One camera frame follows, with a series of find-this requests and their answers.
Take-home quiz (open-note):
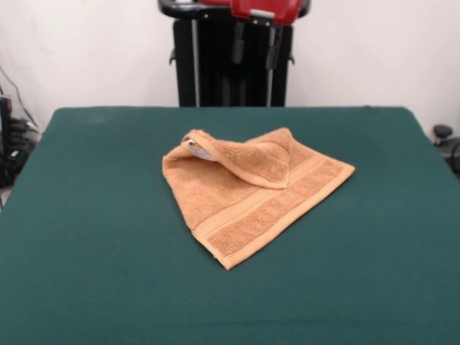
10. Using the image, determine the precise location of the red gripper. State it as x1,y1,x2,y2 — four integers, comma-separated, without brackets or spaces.
229,0,302,71

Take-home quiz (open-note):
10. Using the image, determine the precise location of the orange terry towel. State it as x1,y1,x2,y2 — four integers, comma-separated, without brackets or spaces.
160,127,357,271

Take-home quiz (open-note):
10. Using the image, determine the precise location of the black office chair base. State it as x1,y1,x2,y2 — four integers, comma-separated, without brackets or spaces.
432,124,460,180

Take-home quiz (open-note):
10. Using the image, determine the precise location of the dark green table cloth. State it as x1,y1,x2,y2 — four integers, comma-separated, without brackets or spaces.
0,106,460,345

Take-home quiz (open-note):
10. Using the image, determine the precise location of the black electronics box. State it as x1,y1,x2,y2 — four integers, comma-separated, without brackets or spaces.
0,96,13,188

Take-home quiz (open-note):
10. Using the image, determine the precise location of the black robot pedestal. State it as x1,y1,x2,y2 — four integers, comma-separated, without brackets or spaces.
157,0,310,108

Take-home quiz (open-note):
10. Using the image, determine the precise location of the grey cable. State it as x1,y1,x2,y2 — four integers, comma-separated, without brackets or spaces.
0,65,39,129

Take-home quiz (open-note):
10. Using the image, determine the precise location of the black cable bundle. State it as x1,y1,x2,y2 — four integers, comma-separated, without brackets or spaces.
7,117,42,170

